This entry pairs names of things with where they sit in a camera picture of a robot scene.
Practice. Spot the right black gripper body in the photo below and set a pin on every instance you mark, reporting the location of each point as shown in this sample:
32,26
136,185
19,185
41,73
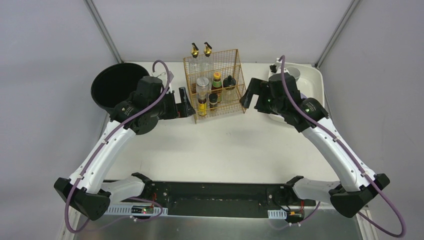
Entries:
259,96

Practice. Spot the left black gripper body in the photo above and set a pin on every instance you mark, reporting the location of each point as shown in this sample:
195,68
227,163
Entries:
178,104

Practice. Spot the small yellow label bottle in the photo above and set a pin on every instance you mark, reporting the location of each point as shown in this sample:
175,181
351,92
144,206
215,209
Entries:
202,107

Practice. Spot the black lid glass jar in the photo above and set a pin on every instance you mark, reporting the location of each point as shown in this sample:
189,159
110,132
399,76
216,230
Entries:
229,85

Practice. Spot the small black cap jar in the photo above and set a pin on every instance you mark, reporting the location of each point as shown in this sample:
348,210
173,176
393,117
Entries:
213,101

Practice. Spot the silver lid spice jar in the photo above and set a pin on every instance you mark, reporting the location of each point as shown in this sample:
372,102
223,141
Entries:
202,88

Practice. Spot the blue white mug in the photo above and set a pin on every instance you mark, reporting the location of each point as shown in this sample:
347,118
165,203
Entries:
294,71

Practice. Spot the yellow cap green bottle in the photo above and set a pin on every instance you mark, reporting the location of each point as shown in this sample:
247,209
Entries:
216,86

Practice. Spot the glass bottle with brown sauce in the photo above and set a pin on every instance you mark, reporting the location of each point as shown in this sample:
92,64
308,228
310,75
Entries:
194,67

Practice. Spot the glass oil bottle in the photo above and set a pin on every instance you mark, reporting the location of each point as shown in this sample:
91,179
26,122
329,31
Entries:
207,63

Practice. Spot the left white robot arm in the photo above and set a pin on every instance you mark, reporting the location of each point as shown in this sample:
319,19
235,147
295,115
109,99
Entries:
85,189

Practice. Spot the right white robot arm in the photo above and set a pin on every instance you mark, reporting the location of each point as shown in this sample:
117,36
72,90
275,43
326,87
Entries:
357,184

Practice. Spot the white rectangular basin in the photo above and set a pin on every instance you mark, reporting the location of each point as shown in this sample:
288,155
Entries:
310,85

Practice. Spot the black ribbed trash bin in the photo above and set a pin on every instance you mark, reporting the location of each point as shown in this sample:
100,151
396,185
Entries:
112,86

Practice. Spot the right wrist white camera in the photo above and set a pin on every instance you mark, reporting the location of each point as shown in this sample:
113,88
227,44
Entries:
276,68

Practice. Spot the gold wire rack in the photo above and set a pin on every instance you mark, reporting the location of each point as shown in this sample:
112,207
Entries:
226,62

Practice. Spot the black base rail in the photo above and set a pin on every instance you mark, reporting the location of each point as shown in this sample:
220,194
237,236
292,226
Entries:
205,199

